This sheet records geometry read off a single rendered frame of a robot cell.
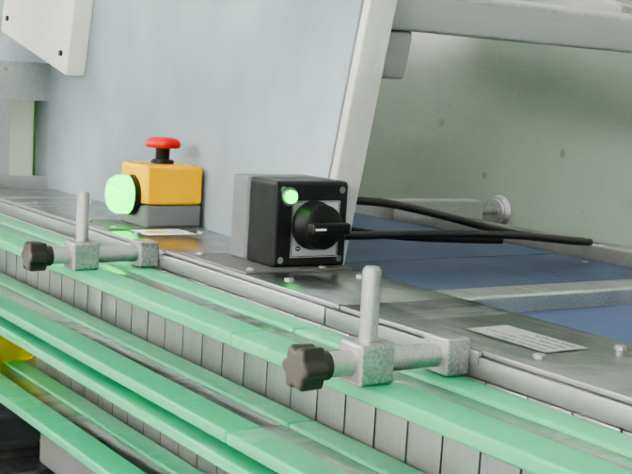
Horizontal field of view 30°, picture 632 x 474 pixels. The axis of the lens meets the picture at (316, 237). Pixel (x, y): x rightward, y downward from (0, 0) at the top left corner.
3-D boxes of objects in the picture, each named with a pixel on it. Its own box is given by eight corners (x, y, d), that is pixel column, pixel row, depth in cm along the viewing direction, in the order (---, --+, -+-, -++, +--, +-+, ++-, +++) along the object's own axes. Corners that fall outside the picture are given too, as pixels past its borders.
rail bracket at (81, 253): (147, 262, 118) (17, 267, 111) (150, 189, 117) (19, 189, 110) (165, 269, 115) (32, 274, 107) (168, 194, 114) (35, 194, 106)
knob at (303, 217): (330, 248, 109) (352, 253, 107) (290, 249, 107) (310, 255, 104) (333, 200, 109) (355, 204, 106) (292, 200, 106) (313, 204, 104)
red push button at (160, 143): (138, 165, 135) (139, 135, 134) (169, 165, 137) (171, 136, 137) (153, 168, 131) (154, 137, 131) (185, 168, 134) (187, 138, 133)
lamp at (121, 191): (123, 212, 135) (99, 212, 133) (125, 172, 134) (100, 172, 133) (140, 216, 131) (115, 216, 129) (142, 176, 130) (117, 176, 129)
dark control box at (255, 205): (302, 253, 117) (228, 256, 113) (307, 173, 116) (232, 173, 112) (350, 266, 111) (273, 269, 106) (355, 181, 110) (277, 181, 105)
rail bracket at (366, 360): (441, 365, 80) (274, 382, 73) (449, 258, 79) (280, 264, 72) (481, 378, 77) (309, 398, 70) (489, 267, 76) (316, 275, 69)
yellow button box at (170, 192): (176, 220, 140) (118, 221, 136) (179, 157, 139) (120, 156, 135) (204, 228, 134) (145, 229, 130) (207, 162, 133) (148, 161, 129)
